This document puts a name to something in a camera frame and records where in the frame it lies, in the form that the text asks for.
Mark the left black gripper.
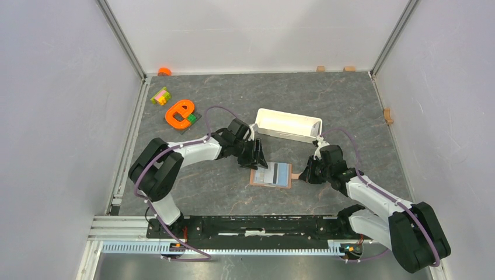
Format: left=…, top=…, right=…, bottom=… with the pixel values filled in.
left=232, top=138, right=268, bottom=170

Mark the green brick on dark plate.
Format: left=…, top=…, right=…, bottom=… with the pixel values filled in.
left=179, top=112, right=202, bottom=135

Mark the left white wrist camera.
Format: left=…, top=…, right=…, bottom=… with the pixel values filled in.
left=246, top=123, right=258, bottom=141

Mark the colourful toy brick stack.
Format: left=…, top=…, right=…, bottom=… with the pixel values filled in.
left=150, top=87, right=171, bottom=106

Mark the white plastic tray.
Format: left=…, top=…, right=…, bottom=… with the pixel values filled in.
left=255, top=108, right=323, bottom=143

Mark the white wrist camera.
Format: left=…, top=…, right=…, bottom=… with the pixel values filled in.
left=312, top=136, right=330, bottom=160
left=246, top=123, right=258, bottom=141

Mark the orange letter-shaped plastic piece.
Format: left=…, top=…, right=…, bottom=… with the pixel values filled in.
left=165, top=99, right=196, bottom=130

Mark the small wooden block right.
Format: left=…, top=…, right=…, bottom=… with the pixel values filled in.
left=343, top=66, right=356, bottom=72

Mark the brown leather card holder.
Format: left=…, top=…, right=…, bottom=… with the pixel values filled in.
left=249, top=162, right=301, bottom=189

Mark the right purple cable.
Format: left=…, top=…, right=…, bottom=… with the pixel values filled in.
left=319, top=128, right=441, bottom=267

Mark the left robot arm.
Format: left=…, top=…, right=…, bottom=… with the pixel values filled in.
left=128, top=118, right=268, bottom=238

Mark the blue toothed cable rail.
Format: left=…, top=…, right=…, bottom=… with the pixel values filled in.
left=101, top=241, right=345, bottom=256

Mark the orange round cap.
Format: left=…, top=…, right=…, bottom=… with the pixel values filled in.
left=157, top=67, right=172, bottom=76

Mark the curved wooden piece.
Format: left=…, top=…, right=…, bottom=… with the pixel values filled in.
left=383, top=108, right=394, bottom=125

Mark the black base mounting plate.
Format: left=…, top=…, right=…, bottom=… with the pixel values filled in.
left=146, top=215, right=368, bottom=250

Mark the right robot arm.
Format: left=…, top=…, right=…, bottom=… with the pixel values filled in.
left=299, top=141, right=451, bottom=273

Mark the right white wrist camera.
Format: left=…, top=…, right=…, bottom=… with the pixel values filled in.
left=312, top=136, right=330, bottom=160

